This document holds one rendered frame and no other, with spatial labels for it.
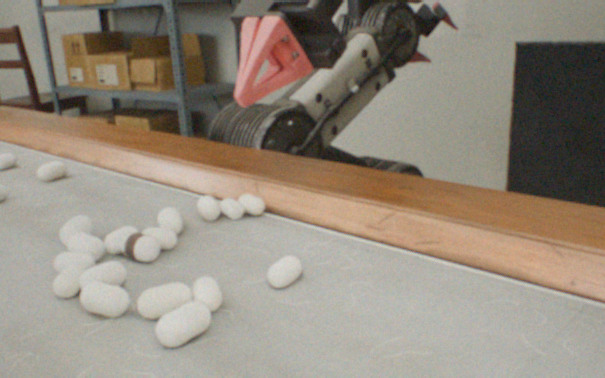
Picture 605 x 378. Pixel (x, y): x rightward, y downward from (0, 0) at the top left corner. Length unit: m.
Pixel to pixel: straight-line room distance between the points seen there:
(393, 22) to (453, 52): 1.50
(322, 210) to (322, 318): 0.17
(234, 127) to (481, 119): 1.73
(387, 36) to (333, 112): 0.18
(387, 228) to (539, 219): 0.12
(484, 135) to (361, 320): 2.13
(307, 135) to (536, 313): 0.52
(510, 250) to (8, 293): 0.37
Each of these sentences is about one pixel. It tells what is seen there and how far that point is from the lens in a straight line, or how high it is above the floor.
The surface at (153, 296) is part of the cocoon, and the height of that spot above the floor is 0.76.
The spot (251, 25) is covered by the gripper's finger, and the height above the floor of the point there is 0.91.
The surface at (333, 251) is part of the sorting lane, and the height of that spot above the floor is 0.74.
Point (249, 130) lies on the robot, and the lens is 0.82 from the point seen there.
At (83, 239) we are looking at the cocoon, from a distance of 0.52.
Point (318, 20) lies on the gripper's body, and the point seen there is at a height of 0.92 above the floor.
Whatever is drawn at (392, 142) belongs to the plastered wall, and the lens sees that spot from 2.68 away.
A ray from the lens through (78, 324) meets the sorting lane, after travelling 0.43.
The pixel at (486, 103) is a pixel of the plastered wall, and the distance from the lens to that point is 2.46.
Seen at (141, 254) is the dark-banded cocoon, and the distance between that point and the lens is 0.49.
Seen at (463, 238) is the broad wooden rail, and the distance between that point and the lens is 0.47.
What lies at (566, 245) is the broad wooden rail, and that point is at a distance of 0.45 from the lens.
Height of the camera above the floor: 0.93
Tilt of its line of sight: 17 degrees down
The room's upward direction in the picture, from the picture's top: 3 degrees counter-clockwise
